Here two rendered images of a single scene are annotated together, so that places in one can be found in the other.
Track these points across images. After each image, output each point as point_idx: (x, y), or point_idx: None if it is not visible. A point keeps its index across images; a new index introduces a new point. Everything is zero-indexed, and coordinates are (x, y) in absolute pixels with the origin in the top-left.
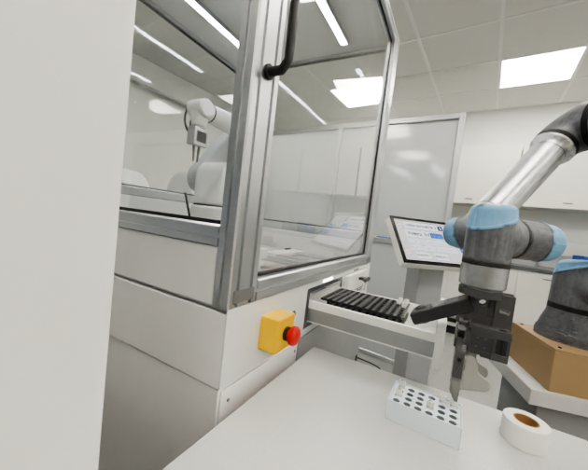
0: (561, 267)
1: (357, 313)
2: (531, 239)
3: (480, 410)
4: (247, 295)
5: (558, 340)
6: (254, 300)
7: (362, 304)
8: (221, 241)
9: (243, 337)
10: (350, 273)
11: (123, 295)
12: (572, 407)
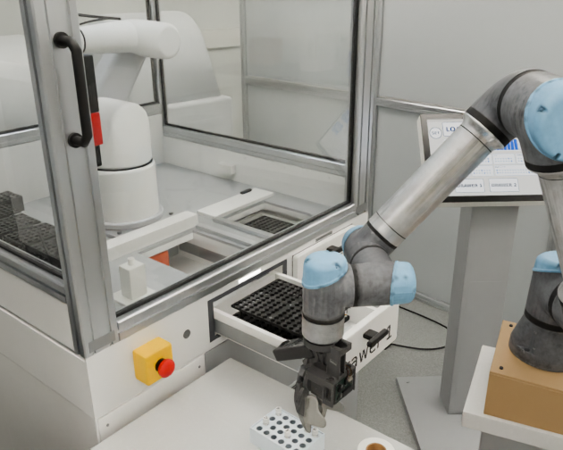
0: (534, 265)
1: (257, 331)
2: (358, 294)
3: (363, 436)
4: (107, 339)
5: (517, 356)
6: (118, 341)
7: (276, 314)
8: (68, 300)
9: (112, 373)
10: (307, 247)
11: (9, 326)
12: (505, 431)
